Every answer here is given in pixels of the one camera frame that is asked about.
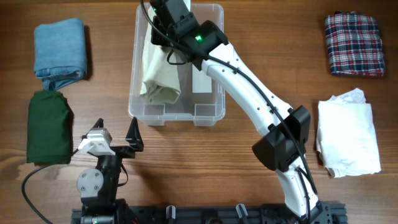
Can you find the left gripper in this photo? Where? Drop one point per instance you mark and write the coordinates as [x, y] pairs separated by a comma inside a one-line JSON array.
[[135, 142]]

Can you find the folded white cloth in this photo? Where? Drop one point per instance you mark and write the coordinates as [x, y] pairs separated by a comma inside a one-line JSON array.
[[346, 136]]

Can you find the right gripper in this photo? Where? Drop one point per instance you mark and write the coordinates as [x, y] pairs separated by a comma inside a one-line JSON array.
[[158, 37]]

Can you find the folded dark green cloth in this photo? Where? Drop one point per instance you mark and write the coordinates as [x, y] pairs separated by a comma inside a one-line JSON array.
[[49, 135]]

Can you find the plaid flannel shirt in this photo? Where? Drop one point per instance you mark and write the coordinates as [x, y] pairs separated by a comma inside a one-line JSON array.
[[354, 45]]

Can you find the folded blue denim jeans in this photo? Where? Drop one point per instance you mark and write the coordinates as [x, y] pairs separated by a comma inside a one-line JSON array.
[[60, 53]]

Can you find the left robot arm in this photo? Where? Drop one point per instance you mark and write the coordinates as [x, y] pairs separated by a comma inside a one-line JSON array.
[[98, 186]]

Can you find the clear plastic storage bin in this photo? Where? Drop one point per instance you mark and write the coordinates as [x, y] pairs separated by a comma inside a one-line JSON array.
[[203, 109]]

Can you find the white label in bin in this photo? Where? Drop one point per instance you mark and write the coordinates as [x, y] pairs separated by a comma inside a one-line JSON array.
[[201, 83]]

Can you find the cream cloth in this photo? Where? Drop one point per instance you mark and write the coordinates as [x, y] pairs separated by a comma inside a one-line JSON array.
[[160, 82]]

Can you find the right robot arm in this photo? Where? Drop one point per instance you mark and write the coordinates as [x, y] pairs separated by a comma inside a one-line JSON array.
[[283, 130]]

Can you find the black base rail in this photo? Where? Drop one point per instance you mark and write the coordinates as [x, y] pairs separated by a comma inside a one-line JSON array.
[[326, 212]]

